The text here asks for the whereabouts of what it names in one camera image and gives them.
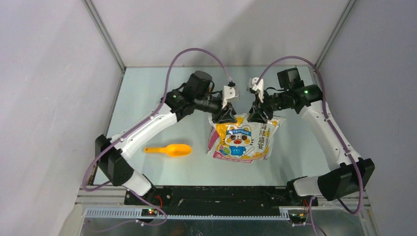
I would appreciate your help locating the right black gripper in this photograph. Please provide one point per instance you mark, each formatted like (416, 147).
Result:
(256, 111)

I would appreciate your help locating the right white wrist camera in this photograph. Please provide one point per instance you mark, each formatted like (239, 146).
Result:
(256, 86)

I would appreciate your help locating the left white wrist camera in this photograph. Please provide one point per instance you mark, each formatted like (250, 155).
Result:
(229, 94)

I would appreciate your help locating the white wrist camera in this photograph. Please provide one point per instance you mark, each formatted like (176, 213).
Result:
(229, 94)
(256, 86)

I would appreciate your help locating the orange plastic scoop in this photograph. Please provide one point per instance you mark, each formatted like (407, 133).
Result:
(172, 150)

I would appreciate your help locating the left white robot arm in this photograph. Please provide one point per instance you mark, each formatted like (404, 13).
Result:
(196, 94)

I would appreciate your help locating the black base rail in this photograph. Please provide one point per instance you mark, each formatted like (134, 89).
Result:
(224, 200)

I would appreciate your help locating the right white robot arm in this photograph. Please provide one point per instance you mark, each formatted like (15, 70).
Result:
(349, 172)

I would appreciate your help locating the pet food bag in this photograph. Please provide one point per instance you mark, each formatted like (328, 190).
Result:
(243, 141)

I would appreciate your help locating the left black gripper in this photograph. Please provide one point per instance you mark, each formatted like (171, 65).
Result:
(225, 115)

